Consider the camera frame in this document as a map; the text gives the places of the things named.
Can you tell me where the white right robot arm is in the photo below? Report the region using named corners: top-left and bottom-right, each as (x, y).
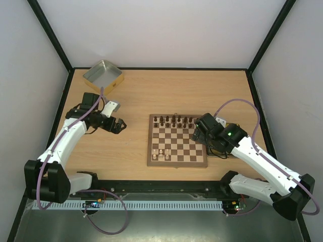
top-left (192, 113), bottom-right (315, 221)

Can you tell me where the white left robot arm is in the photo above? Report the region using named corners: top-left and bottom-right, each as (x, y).
top-left (24, 93), bottom-right (126, 204)

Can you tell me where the dark chess pieces row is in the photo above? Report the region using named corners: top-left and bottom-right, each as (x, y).
top-left (149, 113), bottom-right (200, 129)

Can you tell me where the wooden chess board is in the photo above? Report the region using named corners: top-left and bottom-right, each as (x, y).
top-left (147, 125), bottom-right (208, 168)

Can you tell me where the gold tin lid tray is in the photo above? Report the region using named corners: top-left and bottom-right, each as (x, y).
top-left (206, 124), bottom-right (240, 159)

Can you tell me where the empty gold tin box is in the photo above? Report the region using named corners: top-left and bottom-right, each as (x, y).
top-left (83, 59), bottom-right (124, 96)

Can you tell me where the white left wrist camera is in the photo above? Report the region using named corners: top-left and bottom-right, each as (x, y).
top-left (101, 101), bottom-right (120, 117)

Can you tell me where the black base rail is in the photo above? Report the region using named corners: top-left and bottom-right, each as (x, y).
top-left (70, 179), bottom-right (250, 200)

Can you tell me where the white slotted cable duct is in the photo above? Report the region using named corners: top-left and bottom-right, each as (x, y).
top-left (49, 200), bottom-right (223, 211)

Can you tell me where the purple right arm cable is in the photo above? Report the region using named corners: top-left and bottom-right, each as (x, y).
top-left (214, 98), bottom-right (320, 217)

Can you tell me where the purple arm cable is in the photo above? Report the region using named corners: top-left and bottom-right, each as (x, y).
top-left (214, 98), bottom-right (320, 217)
top-left (36, 87), bottom-right (129, 235)

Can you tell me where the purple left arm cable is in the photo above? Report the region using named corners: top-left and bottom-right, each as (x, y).
top-left (36, 87), bottom-right (129, 235)

